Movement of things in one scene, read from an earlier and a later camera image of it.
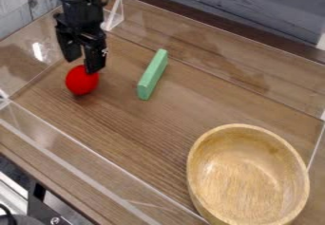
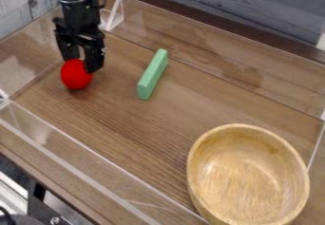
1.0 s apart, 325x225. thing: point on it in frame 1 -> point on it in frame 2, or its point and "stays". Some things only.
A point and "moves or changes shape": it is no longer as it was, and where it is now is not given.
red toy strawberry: x=82 y=82 moves or changes shape
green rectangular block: x=153 y=74 stays
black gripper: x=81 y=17 stays
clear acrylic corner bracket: x=114 y=16 stays
